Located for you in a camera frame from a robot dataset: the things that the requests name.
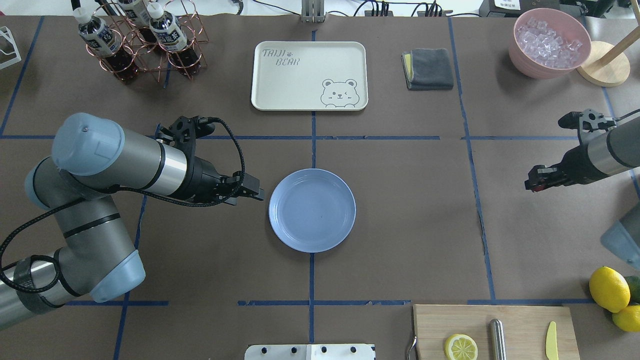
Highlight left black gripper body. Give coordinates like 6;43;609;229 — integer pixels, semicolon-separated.
156;116;246;207

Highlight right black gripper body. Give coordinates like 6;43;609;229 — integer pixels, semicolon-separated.
550;109;618;187

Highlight blue plate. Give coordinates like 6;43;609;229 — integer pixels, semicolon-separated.
268;168;357;253

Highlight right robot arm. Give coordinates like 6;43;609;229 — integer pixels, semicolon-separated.
525;108;640;271

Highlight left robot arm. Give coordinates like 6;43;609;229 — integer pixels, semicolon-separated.
1;112;265;330

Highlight wooden stand with carton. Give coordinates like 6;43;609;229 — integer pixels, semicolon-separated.
577;0;639;88

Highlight cream bear tray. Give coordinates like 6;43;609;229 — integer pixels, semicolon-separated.
250;41;369;112

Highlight yellow lemon front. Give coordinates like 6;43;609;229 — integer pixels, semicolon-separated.
589;266;631;313

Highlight yellow lemon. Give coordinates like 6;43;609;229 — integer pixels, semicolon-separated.
589;266;631;313
612;304;640;332

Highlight green avocado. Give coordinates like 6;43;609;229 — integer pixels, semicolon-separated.
624;275;640;304

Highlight pink bowl with ice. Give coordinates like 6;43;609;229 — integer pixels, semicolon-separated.
509;7;592;79

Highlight wooden cutting board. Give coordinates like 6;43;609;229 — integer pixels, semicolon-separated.
413;304;581;360

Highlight drink bottle near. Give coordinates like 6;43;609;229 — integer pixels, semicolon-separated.
146;2;201;76

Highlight drink bottle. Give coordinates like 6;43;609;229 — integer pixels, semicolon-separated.
146;2;201;76
116;0;163;54
72;7;138;82

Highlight yellow lemon back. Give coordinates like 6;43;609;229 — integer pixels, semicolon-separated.
612;304;640;332

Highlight steel knife sharpener rod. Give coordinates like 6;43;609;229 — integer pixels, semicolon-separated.
489;318;507;360

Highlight yellow plastic knife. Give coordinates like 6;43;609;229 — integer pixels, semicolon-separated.
545;321;559;360

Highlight lemon half slice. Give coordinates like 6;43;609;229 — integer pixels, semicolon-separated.
443;333;479;360

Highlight drink bottle left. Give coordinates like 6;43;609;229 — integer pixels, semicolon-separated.
72;7;138;82

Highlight drink bottle far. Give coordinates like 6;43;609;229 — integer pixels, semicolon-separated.
116;0;163;54

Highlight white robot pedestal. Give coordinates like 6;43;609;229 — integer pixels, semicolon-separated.
244;343;377;360

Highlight copper wire bottle rack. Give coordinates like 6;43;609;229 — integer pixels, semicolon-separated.
86;0;210;84

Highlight white wire cup basket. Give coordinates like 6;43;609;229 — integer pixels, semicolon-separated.
0;26;22;70

